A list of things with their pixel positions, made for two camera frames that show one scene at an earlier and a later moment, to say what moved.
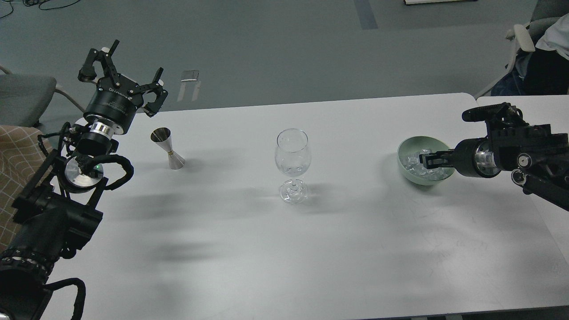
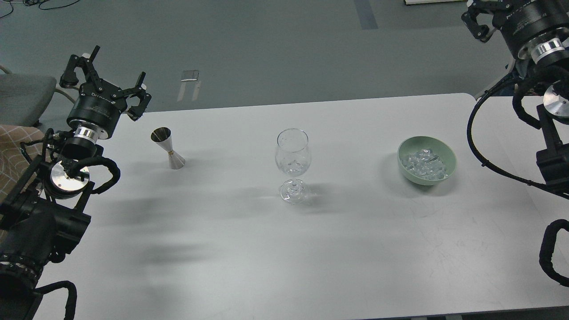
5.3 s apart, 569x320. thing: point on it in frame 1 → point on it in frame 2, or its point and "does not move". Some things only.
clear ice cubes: (411, 164) does not move
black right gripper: (476, 157) → (525, 22)
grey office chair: (24, 98) does not move
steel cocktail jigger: (162, 136) does not move
